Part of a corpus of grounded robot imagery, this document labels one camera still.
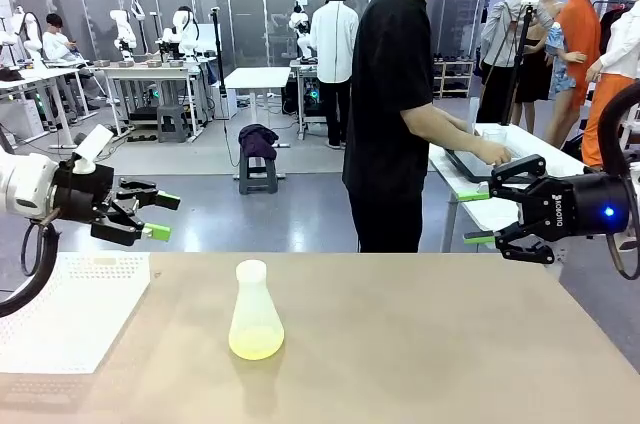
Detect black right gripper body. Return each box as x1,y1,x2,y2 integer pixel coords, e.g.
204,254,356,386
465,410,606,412
517,171,632,244

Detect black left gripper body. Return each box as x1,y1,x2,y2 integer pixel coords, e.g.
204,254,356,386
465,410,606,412
52,160,132,225

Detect translucent white plastic conical flask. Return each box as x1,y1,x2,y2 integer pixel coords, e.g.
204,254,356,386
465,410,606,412
228,259,286,360

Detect person's left forearm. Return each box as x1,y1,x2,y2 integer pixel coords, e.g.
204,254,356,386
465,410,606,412
438,112,476,135

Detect person's right forearm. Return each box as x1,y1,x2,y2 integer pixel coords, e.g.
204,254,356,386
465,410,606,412
402,104,489,160

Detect person's right hand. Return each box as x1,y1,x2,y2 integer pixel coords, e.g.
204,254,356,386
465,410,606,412
479,138,514,168

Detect white work table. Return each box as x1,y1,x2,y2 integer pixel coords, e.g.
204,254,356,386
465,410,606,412
428,122,592,253

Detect black flat tray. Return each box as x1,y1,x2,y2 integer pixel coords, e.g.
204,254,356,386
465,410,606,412
442,145,537,183

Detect grey plastic step stool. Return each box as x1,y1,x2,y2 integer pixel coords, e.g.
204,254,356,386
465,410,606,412
156,104,191,145

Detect white perforated plastic basket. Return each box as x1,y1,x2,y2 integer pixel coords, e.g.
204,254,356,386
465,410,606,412
0,252,152,375

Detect mannequin in black dress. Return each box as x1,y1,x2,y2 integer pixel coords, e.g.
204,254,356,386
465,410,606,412
513,26,552,134

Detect grey stool with cloth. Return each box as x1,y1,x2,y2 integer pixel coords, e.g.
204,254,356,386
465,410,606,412
238,143,279,196

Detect wooden shoe rack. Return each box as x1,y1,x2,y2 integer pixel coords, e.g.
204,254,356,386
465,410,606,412
431,58,476,100

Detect white desk with robots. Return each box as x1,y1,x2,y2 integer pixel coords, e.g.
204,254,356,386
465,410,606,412
95,57,217,139

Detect dark purple cloth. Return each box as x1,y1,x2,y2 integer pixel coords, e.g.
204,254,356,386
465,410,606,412
237,123,280,161

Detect white office desk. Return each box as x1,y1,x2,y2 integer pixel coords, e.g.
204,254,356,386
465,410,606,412
0,65,92,151

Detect mannequin white shirt orange trousers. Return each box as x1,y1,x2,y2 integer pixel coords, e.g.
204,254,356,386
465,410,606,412
581,0,640,169

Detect mannequin in grey jacket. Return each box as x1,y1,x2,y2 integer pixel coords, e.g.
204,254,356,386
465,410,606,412
478,0,556,126

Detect black tripod pole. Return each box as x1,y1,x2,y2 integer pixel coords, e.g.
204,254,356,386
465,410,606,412
209,6,229,121

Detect mannequin in orange outfit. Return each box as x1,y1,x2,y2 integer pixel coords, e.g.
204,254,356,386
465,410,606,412
544,0,609,146

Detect seated person in white shirt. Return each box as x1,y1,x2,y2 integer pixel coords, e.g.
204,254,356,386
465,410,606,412
42,12,104,113

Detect person in black clothes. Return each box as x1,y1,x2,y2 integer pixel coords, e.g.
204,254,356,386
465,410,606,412
342,0,514,254

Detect white square background table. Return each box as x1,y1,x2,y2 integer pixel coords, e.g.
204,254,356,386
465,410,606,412
223,66,292,149

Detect white humanoid background robot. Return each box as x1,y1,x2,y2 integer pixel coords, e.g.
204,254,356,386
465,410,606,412
158,5,200,59
288,4,320,64
109,8,139,63

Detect standing person in white shirt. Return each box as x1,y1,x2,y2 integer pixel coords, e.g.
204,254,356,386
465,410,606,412
309,0,360,150

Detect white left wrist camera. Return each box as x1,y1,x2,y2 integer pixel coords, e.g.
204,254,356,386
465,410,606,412
71,123,116,175

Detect thin black right cable loop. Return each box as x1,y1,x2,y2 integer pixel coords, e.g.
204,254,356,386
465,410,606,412
605,231,640,281

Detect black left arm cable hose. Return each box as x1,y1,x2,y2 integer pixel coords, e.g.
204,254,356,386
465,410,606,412
0,221,62,319

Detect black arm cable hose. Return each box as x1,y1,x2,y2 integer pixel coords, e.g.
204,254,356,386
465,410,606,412
0,221,62,319
597,79,640,176

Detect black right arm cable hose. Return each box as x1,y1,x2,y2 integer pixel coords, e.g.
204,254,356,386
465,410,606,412
597,79,640,176

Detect black camera tripod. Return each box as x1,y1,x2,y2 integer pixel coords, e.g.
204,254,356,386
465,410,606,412
498,0,540,128

